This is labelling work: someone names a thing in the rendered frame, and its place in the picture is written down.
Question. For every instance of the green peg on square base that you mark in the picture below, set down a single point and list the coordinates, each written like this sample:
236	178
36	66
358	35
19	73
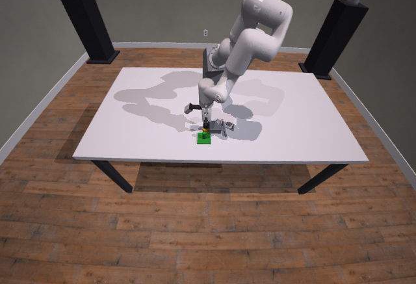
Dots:
204	138

